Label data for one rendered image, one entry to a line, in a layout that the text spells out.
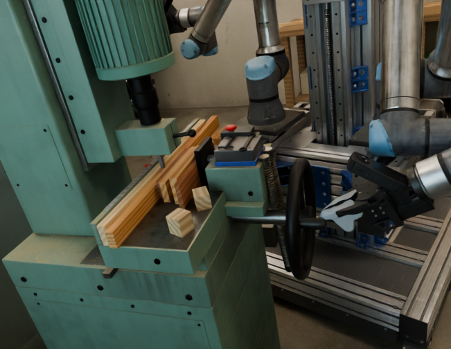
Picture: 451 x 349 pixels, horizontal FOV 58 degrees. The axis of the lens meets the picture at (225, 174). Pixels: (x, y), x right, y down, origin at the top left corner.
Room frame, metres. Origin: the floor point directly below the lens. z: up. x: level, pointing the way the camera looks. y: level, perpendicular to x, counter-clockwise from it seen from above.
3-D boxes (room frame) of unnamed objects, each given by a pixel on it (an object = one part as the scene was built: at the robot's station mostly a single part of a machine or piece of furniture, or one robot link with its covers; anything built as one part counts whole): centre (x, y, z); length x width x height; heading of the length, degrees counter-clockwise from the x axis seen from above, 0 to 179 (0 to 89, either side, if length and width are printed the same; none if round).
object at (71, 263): (0.99, 0.26, 0.76); 0.57 x 0.45 x 0.09; 67
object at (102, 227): (0.99, 0.15, 0.93); 0.60 x 0.02 x 0.05; 157
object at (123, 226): (1.01, 0.12, 0.92); 0.67 x 0.02 x 0.04; 157
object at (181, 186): (0.92, 0.07, 0.93); 0.24 x 0.01 x 0.06; 157
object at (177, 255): (0.94, 0.04, 0.87); 0.61 x 0.30 x 0.06; 157
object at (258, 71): (1.54, -0.21, 0.98); 0.13 x 0.12 x 0.14; 152
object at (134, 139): (0.95, 0.17, 1.03); 0.14 x 0.07 x 0.09; 67
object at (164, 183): (0.95, 0.11, 0.93); 0.20 x 0.02 x 0.06; 157
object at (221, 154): (0.91, -0.05, 0.99); 0.13 x 0.11 x 0.06; 157
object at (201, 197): (0.81, 0.06, 0.92); 0.04 x 0.03 x 0.04; 8
